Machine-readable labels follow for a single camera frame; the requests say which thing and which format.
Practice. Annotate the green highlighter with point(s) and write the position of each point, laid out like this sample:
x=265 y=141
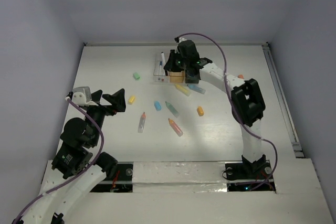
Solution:
x=172 y=109

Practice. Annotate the orange highlighter cap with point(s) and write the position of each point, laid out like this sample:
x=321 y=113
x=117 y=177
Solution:
x=200 y=111

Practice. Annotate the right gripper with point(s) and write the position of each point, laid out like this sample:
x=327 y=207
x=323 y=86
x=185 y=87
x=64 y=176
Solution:
x=171 y=65

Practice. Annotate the blue highlighter cap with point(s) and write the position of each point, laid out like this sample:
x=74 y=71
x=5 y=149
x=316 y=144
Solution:
x=157 y=106

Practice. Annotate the yellow highlighter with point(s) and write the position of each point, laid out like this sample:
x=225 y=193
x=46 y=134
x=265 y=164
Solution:
x=183 y=89

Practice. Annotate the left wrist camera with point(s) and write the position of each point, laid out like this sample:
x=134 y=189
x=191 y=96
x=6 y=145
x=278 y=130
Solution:
x=81 y=96

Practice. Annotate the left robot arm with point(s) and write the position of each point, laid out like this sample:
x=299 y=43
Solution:
x=80 y=163

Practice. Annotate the blue highlighter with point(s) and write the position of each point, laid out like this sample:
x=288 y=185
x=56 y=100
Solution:
x=196 y=88

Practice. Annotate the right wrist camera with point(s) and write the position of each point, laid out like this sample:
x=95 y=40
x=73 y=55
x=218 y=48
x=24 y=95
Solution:
x=179 y=39

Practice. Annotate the orange tip clear highlighter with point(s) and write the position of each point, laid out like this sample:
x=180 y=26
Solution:
x=142 y=123

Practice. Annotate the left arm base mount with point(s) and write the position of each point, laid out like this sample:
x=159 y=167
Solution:
x=120 y=183

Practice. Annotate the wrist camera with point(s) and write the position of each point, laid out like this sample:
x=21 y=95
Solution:
x=81 y=96
x=179 y=39

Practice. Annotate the orange pink highlighter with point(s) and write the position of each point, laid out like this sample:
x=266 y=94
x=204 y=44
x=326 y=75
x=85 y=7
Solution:
x=175 y=127

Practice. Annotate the clear plastic container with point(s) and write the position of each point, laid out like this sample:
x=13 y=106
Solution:
x=157 y=60

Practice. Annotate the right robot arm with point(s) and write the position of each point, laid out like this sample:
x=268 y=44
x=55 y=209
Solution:
x=244 y=96

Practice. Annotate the blue capped white pen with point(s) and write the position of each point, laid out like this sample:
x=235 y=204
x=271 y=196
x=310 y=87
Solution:
x=160 y=72

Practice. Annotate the black capped white pen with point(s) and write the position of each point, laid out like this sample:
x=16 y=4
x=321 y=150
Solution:
x=163 y=58

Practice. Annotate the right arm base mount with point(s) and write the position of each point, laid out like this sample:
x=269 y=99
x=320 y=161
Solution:
x=245 y=176

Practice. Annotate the blue tape roll front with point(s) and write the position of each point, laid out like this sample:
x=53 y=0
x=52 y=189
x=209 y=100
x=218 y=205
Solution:
x=191 y=72

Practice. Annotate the dark grey plastic container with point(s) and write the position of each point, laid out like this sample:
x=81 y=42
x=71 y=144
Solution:
x=192 y=80

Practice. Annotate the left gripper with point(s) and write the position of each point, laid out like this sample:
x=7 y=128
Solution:
x=118 y=99

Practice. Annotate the green highlighter cap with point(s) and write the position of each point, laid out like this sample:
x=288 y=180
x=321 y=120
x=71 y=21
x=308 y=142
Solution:
x=136 y=76

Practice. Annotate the yellow highlighter cap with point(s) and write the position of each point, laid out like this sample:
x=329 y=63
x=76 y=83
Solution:
x=131 y=99

